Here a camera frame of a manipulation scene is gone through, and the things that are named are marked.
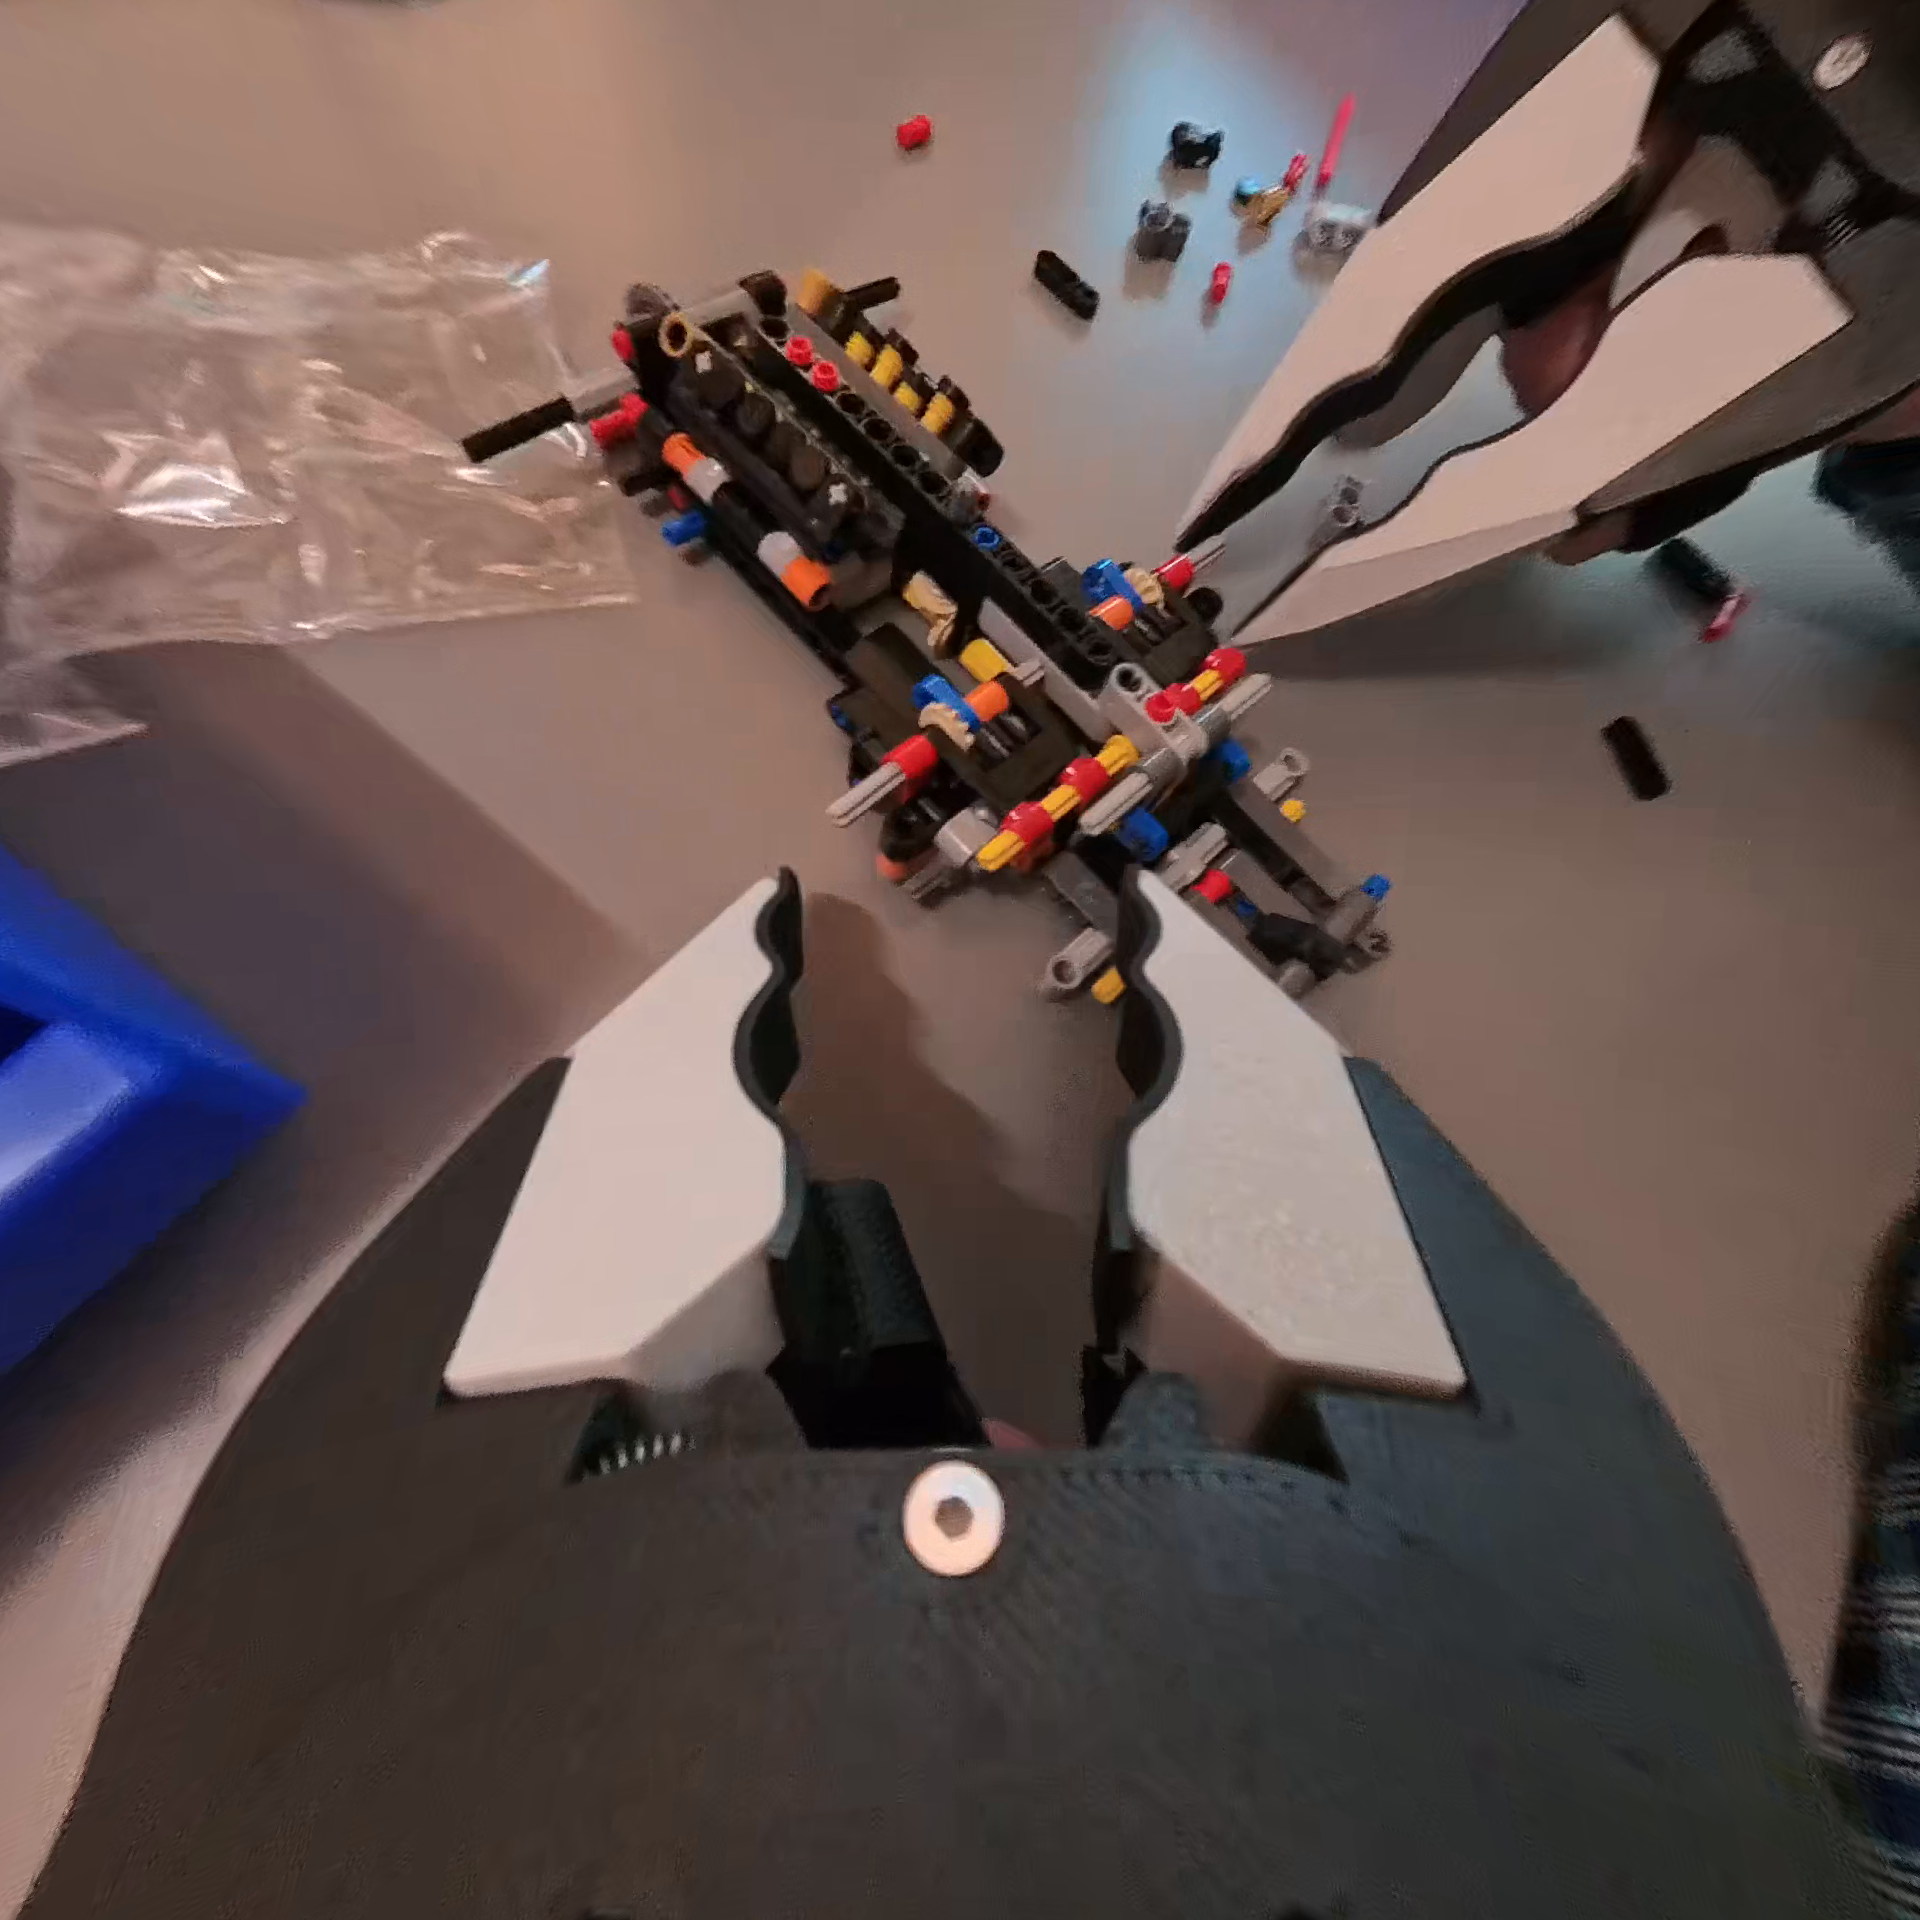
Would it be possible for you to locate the multicolour lego technic assembly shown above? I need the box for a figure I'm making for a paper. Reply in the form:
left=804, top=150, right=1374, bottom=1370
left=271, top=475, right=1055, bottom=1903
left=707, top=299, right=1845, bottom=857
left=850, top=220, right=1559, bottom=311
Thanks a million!
left=457, top=268, right=1394, bottom=1004

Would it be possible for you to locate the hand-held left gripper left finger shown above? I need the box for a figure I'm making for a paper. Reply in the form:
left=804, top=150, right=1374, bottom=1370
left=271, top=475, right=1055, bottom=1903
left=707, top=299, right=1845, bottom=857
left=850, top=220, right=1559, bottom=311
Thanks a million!
left=442, top=864, right=816, bottom=1399

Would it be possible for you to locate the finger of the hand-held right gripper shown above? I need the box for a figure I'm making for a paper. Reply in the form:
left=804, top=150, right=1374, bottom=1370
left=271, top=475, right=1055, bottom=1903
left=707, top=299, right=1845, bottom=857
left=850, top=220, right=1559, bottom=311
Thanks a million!
left=1172, top=12, right=1664, bottom=548
left=1228, top=245, right=1859, bottom=646

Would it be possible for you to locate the person's plaid shirt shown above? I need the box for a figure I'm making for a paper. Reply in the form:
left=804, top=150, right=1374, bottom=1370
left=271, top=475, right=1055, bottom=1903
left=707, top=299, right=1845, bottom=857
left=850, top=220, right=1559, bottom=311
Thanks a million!
left=1815, top=1198, right=1920, bottom=1920

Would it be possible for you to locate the large clear plastic bag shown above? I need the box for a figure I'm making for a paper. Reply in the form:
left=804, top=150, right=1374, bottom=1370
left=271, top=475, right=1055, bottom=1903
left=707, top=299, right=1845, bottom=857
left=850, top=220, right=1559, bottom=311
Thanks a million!
left=0, top=223, right=639, bottom=662

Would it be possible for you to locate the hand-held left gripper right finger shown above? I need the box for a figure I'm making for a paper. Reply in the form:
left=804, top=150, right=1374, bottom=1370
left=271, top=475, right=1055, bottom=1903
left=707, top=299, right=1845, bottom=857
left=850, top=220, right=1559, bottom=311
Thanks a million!
left=1096, top=869, right=1471, bottom=1396

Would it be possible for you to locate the blue plastic bin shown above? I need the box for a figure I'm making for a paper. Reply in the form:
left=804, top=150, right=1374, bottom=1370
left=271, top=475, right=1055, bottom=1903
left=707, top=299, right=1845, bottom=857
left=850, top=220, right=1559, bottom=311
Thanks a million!
left=0, top=843, right=310, bottom=1373

